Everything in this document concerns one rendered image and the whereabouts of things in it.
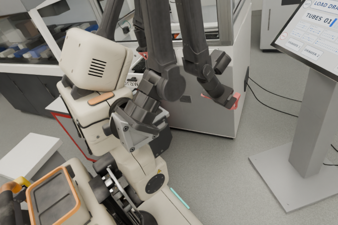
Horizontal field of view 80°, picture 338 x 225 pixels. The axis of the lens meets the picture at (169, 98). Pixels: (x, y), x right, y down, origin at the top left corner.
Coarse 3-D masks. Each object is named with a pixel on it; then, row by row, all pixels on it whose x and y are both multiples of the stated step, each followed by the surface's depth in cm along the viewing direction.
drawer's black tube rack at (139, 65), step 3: (141, 60) 149; (144, 60) 148; (138, 63) 146; (141, 63) 145; (144, 63) 144; (135, 66) 144; (138, 66) 142; (141, 66) 141; (144, 66) 141; (135, 72) 142; (138, 72) 141; (141, 72) 141
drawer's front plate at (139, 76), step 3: (129, 75) 130; (132, 75) 129; (135, 75) 128; (138, 75) 127; (141, 75) 126; (126, 78) 134; (129, 78) 132; (138, 78) 129; (141, 78) 128; (126, 81) 136; (129, 81) 134; (132, 81) 133; (138, 81) 131; (126, 84) 138; (129, 84) 136; (138, 84) 133; (132, 87) 137; (135, 87) 136
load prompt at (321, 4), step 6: (318, 0) 95; (324, 0) 93; (330, 0) 90; (312, 6) 97; (318, 6) 94; (324, 6) 92; (330, 6) 89; (336, 6) 87; (330, 12) 89; (336, 12) 87
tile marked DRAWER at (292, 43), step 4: (288, 40) 104; (292, 40) 102; (296, 40) 100; (288, 44) 103; (292, 44) 101; (296, 44) 99; (300, 44) 97; (292, 48) 100; (296, 48) 99; (300, 48) 97
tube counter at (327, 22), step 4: (328, 16) 89; (324, 20) 90; (328, 20) 89; (332, 20) 87; (336, 20) 86; (320, 24) 91; (324, 24) 90; (328, 24) 88; (332, 24) 87; (336, 24) 85; (332, 28) 86; (336, 28) 85
